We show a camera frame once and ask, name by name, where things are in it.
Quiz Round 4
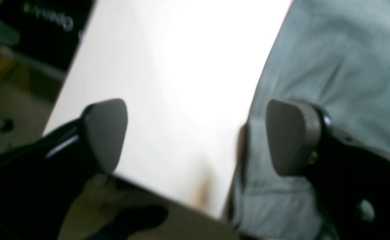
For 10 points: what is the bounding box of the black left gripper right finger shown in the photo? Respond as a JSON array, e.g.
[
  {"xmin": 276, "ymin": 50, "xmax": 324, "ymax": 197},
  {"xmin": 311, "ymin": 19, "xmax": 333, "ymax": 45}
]
[{"xmin": 266, "ymin": 100, "xmax": 390, "ymax": 240}]

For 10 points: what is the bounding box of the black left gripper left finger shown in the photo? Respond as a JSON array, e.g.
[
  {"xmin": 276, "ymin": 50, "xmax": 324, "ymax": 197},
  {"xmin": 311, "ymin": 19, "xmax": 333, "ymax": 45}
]
[{"xmin": 0, "ymin": 99, "xmax": 128, "ymax": 240}]

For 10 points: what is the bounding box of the dark grey t-shirt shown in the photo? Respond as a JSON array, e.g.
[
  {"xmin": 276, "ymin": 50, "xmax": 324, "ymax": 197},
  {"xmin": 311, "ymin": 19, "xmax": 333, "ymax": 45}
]
[{"xmin": 229, "ymin": 0, "xmax": 390, "ymax": 240}]

